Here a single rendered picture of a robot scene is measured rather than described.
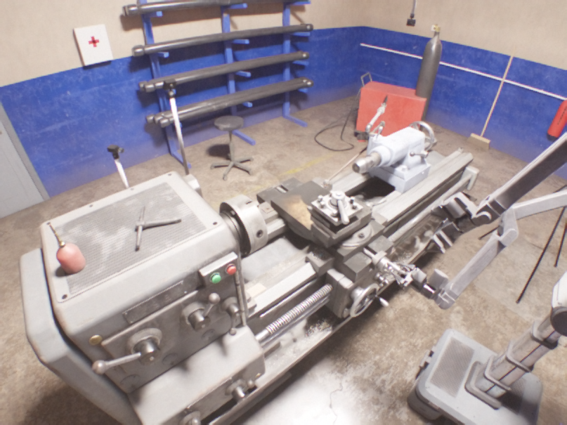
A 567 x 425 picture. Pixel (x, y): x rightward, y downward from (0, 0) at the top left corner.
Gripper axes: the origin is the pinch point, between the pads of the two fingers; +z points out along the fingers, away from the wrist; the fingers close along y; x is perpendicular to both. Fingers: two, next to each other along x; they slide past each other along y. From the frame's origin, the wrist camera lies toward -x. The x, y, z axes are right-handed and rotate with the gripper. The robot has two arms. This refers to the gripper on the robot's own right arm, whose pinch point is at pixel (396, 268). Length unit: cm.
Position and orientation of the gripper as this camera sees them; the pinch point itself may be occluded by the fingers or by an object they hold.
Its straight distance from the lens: 144.5
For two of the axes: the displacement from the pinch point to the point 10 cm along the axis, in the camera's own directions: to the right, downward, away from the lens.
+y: -7.0, 6.9, -1.7
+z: -6.3, -4.9, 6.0
